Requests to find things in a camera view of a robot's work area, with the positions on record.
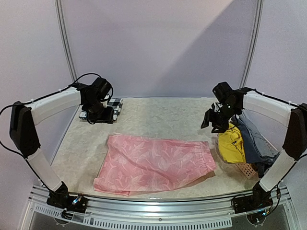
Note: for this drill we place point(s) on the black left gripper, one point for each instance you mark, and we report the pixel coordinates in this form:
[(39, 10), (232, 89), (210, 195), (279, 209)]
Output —
[(108, 118)]

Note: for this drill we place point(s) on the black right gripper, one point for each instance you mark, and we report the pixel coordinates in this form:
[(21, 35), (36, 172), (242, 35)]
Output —
[(216, 120)]

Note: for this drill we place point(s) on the black white checkered shirt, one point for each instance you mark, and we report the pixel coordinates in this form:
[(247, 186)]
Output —
[(115, 103)]

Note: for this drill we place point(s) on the pink garment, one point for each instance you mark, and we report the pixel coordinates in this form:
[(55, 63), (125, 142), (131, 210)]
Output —
[(136, 165)]

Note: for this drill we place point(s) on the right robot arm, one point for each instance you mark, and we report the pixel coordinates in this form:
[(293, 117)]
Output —
[(290, 115)]

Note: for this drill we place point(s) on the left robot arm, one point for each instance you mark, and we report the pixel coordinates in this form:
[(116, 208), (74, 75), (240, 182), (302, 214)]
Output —
[(25, 117)]

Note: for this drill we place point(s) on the pink laundry basket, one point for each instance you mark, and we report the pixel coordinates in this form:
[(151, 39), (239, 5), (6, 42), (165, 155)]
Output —
[(246, 169)]

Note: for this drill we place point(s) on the yellow garment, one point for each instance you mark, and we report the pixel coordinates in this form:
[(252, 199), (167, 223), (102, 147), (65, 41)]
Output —
[(230, 145)]

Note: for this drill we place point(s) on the navy blue garment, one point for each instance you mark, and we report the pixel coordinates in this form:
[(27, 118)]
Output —
[(258, 150)]

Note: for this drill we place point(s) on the aluminium front rail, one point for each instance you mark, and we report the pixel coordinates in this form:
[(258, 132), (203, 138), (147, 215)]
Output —
[(206, 213)]

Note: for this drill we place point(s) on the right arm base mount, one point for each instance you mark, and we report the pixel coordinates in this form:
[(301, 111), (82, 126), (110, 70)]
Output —
[(257, 200)]

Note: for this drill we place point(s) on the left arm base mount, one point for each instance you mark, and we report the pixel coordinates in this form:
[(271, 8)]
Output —
[(61, 198)]

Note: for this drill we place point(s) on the left corner wall post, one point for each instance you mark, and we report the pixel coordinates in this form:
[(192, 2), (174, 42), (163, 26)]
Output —
[(65, 40)]

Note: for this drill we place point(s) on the corner wall post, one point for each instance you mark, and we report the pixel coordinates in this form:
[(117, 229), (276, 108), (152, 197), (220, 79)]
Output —
[(65, 40), (253, 42)]

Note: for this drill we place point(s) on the right corner wall post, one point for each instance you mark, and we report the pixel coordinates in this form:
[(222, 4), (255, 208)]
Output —
[(253, 42)]

